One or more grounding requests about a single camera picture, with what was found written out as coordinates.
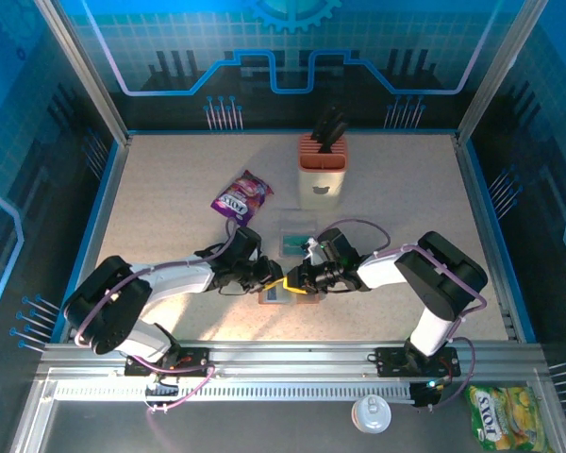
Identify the brown leather card holder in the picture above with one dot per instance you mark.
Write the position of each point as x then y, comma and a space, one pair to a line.
309, 299

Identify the teal card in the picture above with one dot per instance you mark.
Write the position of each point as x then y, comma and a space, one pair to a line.
292, 245

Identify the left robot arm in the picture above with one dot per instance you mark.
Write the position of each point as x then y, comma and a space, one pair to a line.
179, 283

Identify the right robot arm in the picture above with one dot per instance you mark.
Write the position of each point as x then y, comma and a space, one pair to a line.
382, 271

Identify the grey blue card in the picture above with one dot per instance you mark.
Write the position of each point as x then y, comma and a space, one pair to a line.
273, 296

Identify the purple candy bag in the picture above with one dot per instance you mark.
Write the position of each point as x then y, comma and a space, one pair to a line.
240, 198

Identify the cream knife block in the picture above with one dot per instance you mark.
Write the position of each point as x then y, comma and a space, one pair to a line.
321, 189

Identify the white tin can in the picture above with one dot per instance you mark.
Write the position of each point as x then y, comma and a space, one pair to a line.
371, 415

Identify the black controller box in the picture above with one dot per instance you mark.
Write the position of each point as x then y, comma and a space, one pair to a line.
424, 396

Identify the yellow green candy bag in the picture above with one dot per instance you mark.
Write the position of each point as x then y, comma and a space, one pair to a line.
504, 415

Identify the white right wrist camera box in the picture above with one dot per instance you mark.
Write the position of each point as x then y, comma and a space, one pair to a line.
317, 255

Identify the aluminium front frame rail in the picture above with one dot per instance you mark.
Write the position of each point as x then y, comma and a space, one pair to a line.
287, 356

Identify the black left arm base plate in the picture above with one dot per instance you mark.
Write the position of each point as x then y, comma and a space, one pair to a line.
193, 363

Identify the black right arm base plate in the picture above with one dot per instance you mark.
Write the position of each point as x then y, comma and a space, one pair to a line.
391, 362

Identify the aluminium side rail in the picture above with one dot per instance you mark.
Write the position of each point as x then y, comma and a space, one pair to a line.
107, 198
475, 198

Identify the aluminium frame post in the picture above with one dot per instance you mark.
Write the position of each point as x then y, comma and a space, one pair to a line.
498, 71
86, 71

